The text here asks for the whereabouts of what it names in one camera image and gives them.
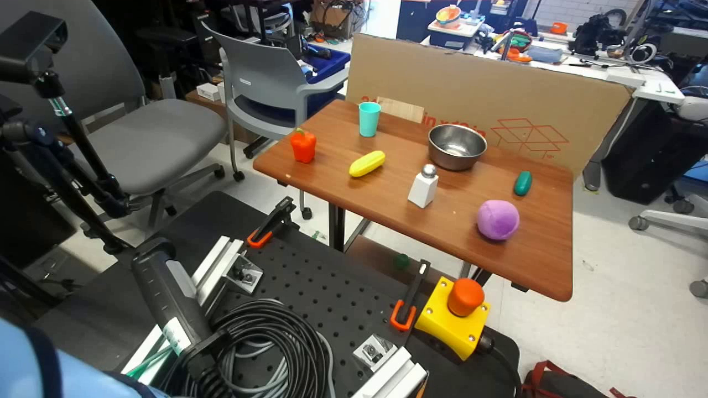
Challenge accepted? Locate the small grey chair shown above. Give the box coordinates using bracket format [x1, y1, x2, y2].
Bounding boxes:
[199, 21, 349, 184]

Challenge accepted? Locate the orange black clamp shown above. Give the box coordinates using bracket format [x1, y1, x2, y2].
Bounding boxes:
[245, 196, 294, 247]
[389, 258, 429, 331]

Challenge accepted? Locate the steel bowl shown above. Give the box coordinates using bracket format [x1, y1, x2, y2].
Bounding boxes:
[426, 125, 489, 173]

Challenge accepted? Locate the white salt shaker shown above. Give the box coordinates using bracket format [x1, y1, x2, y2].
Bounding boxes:
[407, 164, 437, 209]

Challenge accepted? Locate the black power strip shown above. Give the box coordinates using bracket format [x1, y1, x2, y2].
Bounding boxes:
[131, 250, 209, 355]

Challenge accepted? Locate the green toy pickle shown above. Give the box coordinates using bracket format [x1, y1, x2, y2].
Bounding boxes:
[512, 170, 532, 196]

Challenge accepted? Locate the black camera tripod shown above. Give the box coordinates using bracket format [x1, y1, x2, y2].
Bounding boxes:
[0, 11, 131, 254]

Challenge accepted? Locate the right orange black clamp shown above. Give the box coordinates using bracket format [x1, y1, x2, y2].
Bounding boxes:
[389, 258, 429, 331]

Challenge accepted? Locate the teal plastic cup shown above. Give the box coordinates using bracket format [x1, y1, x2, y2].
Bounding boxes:
[359, 102, 381, 138]

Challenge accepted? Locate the wooden table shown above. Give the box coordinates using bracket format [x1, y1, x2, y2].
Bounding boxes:
[251, 102, 572, 300]

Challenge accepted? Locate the left orange black clamp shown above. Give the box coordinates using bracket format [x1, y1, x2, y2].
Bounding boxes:
[245, 196, 294, 247]

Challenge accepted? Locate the red black bag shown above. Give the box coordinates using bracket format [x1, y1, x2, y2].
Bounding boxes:
[516, 361, 625, 398]

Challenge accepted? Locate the black perforated base board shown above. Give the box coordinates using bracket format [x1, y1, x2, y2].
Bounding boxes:
[30, 191, 522, 398]

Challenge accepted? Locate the brown cardboard panel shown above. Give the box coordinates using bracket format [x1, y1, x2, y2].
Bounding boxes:
[346, 36, 631, 175]

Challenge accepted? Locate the large grey office chair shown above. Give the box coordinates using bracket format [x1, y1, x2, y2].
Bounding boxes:
[0, 0, 225, 216]

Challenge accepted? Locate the yellow emergency stop button box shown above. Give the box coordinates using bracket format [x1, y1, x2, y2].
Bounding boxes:
[413, 276, 491, 361]

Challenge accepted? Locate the red toy bell pepper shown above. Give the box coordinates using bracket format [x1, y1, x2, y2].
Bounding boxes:
[289, 128, 315, 164]

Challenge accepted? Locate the coiled black cable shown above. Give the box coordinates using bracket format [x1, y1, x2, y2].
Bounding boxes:
[169, 296, 338, 398]

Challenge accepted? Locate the purple ball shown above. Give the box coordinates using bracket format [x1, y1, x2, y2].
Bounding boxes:
[476, 199, 520, 241]

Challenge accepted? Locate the yellow toy banana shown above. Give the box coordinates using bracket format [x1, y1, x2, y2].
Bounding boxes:
[349, 150, 387, 179]

